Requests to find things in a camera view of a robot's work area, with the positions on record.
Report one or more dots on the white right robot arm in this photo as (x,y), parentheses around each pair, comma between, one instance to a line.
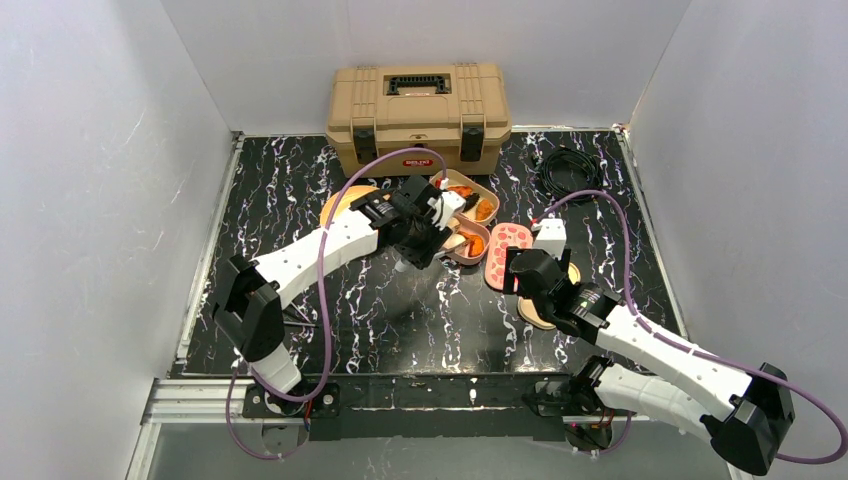
(743,416)

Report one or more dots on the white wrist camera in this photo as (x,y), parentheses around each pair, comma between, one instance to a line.
(445,206)
(550,236)

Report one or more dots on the aluminium base frame rail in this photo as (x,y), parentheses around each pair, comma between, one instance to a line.
(381,427)

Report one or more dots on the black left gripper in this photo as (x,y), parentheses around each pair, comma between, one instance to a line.
(419,241)

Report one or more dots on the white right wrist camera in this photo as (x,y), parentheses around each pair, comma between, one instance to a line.
(550,236)

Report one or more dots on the beige lunch box tray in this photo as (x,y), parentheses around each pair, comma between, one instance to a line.
(457,178)

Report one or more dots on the white metal food tongs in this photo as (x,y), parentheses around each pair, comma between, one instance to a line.
(419,245)

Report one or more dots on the beige lunch box lid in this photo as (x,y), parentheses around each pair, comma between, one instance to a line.
(527,311)

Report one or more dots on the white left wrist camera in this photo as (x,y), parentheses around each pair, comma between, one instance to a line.
(445,206)

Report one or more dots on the pink lunch box lid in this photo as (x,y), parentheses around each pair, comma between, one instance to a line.
(502,236)

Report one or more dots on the white boiled egg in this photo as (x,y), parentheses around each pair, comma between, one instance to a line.
(455,241)

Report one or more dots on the pink lunch box tray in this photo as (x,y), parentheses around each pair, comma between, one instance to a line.
(455,225)

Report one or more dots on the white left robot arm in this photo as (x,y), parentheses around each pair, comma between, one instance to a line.
(251,294)

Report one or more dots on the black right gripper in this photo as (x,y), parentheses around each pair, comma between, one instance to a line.
(525,273)

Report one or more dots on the orange chicken wing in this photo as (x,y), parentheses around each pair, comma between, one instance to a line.
(476,247)

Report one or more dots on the tan plastic toolbox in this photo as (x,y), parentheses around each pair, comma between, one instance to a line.
(426,117)

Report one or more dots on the fried chicken piece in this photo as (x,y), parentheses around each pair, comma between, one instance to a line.
(484,209)

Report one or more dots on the dark brown sea cucumber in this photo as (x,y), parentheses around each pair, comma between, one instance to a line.
(470,202)

